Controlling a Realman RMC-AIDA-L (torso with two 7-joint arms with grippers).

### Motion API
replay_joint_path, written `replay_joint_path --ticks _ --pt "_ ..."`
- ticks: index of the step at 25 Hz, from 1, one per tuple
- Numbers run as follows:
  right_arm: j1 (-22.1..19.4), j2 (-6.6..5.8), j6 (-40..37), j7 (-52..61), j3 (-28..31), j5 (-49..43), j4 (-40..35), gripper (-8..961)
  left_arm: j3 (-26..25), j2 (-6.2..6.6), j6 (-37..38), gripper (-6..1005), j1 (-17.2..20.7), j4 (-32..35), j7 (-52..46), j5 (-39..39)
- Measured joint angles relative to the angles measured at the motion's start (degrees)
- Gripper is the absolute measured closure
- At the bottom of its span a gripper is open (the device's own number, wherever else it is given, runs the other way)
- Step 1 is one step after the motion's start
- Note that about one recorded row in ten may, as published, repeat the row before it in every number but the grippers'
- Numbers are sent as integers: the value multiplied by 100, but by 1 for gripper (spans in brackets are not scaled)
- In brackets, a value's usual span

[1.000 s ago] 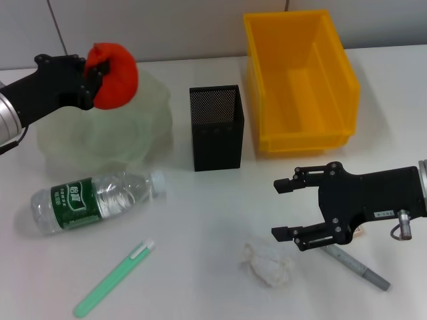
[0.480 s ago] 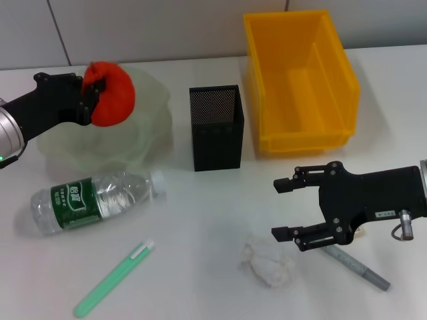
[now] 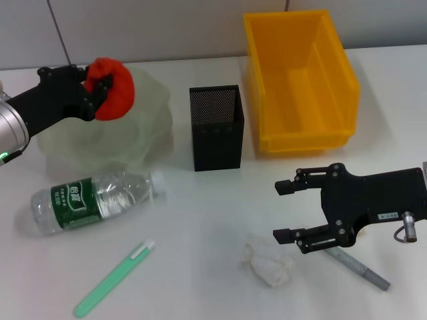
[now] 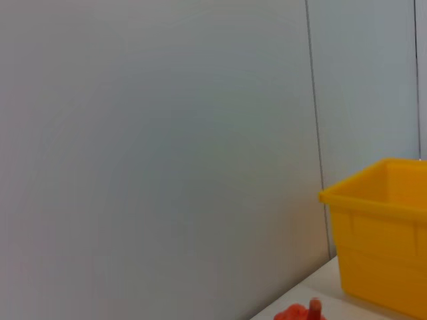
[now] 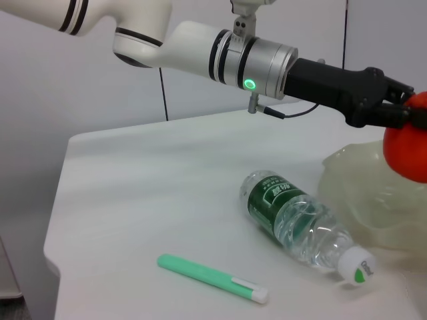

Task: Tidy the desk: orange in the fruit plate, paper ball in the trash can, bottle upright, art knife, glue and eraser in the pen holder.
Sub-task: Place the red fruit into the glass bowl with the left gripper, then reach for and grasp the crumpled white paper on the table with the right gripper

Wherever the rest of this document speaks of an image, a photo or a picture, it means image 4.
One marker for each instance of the orange toy fruit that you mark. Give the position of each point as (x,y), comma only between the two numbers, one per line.
(297,313)

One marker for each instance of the yellow plastic bin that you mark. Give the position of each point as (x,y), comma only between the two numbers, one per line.
(377,240)

